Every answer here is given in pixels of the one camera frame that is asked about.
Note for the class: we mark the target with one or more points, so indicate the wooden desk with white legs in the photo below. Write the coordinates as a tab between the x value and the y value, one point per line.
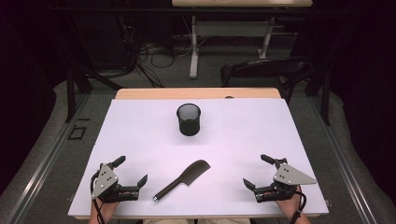
233	28

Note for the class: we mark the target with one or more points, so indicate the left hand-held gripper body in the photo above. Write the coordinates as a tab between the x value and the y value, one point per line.
106	182

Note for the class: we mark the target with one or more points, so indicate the black metal frame stand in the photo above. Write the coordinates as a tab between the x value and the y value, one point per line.
77	84
323	93

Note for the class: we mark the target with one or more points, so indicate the dark table grommet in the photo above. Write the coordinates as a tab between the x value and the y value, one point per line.
229	97

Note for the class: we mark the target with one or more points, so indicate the black tape strip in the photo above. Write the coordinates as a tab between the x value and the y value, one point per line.
83	119

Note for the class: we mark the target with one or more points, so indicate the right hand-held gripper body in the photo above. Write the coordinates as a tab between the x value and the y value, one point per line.
288	179

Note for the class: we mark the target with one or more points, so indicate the black mesh pen cup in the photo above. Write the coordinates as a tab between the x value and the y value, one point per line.
188	119

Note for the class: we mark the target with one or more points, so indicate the person's right hand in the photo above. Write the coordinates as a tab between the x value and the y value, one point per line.
288	203

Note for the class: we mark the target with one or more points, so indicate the black office chair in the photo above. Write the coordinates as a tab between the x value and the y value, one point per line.
264	70

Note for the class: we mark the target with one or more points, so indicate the white table cover board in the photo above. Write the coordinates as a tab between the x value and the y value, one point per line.
224	140

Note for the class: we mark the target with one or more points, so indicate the person's left hand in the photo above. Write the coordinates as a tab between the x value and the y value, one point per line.
107	206

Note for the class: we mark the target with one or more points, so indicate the aluminium floor rail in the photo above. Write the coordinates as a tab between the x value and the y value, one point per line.
46	161
341	161

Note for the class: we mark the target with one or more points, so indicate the wooden table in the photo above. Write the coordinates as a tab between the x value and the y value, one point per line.
196	92

